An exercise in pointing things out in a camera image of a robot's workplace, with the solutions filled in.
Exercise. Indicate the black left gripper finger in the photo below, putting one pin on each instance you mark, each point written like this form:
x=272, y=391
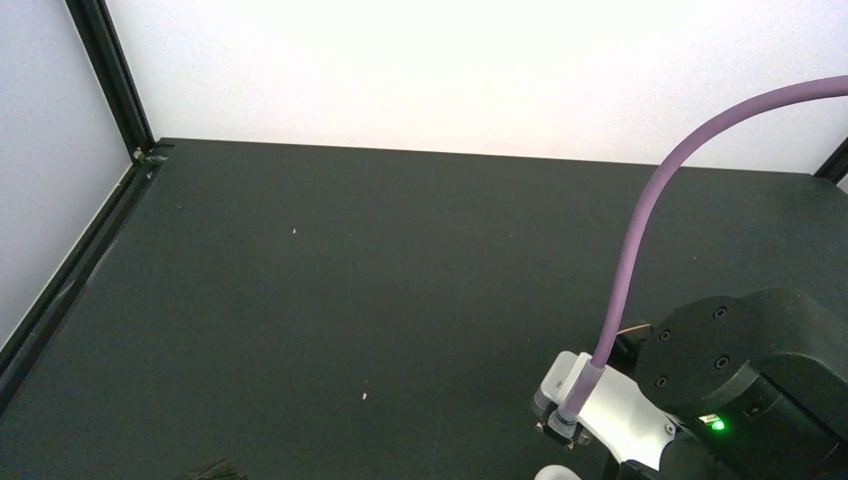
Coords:
x=219, y=469

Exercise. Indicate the white earbud charging case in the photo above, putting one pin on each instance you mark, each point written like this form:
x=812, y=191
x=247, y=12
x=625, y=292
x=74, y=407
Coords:
x=556, y=472

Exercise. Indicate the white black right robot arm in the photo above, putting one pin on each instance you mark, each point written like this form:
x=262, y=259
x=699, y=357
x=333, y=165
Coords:
x=755, y=386

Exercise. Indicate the black left rear frame post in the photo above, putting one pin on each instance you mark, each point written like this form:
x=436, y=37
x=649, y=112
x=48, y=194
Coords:
x=97, y=31

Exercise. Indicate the black frame post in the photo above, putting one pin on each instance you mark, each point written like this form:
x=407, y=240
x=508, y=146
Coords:
x=97, y=31
x=834, y=169

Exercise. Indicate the black right rear frame post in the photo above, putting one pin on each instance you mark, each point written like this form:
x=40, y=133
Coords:
x=834, y=169

